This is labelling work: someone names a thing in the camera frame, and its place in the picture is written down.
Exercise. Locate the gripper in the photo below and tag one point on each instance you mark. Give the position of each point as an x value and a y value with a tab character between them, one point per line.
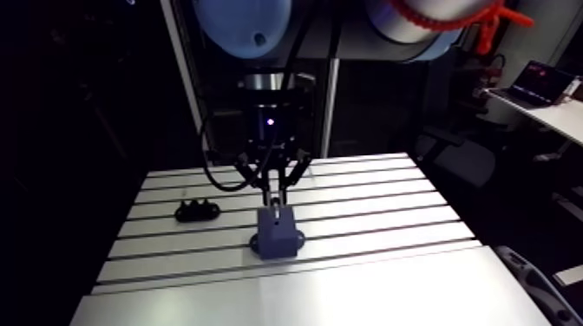
278	136

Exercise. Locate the steel bolt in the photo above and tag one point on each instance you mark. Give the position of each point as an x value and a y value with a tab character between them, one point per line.
275	207

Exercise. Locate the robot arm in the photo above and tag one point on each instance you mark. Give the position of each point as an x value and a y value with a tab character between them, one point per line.
241	22

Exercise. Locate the dark blue-grey block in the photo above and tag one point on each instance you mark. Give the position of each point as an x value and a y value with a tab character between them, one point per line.
278	236

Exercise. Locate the black oval holder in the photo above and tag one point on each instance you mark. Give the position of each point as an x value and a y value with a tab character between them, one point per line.
197	212

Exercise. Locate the dark office chair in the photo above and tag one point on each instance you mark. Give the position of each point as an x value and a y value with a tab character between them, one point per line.
460	157

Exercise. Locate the laptop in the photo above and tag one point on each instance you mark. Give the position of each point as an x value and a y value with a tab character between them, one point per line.
542	84

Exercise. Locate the white desk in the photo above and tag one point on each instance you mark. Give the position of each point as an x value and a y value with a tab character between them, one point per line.
558	119

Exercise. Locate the white post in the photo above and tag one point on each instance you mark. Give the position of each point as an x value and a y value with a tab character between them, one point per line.
184	68

